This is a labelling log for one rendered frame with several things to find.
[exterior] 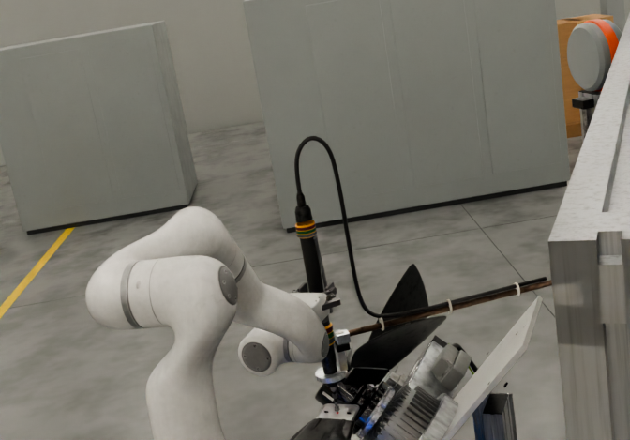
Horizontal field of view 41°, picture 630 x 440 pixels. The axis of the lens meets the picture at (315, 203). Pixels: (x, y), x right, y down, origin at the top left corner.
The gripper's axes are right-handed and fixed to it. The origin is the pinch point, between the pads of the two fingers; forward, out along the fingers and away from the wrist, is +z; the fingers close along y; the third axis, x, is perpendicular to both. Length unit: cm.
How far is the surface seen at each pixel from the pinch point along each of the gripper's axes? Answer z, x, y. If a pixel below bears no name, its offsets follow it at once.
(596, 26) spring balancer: 38, 46, 60
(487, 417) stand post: 8.9, -34.7, 32.3
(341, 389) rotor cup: 4.4, -26.7, -0.2
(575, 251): -130, 56, 71
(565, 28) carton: 805, -35, -28
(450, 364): 32, -34, 19
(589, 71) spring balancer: 38, 36, 57
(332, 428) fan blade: -6.7, -30.1, 1.0
